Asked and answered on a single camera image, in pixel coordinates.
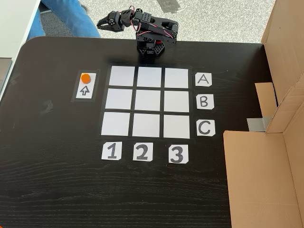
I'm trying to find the brown cardboard box wall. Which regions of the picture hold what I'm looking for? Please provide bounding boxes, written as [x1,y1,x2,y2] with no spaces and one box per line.
[223,0,304,228]

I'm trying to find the paper sheet number 2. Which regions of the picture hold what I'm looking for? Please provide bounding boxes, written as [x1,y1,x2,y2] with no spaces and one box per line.
[133,142,154,162]

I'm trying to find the white arrow paper sheet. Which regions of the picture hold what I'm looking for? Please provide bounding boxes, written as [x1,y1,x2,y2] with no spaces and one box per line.
[75,72,97,100]

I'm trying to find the paper sheet number 1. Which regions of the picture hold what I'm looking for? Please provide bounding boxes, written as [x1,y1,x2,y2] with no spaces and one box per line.
[101,142,122,161]

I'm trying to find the paper sheet number 3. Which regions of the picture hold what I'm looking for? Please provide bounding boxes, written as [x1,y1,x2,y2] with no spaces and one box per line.
[168,144,190,164]

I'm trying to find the paper sheet letter A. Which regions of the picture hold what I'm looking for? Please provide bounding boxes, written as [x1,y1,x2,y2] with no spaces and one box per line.
[195,73,212,87]

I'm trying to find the clear tape scraps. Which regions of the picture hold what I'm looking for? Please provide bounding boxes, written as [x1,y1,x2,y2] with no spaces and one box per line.
[40,99,54,115]

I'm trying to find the paper sheet letter C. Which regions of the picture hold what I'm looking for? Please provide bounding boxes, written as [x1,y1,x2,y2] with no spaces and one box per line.
[196,120,216,137]

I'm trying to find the paper sheet letter B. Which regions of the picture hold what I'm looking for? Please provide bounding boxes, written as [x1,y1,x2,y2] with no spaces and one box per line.
[196,94,215,110]

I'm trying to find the white nine-square grid sheet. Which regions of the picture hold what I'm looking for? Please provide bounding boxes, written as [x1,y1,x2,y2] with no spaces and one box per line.
[99,63,196,141]

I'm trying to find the white desk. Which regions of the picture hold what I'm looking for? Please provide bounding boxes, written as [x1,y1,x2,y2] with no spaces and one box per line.
[0,0,42,100]

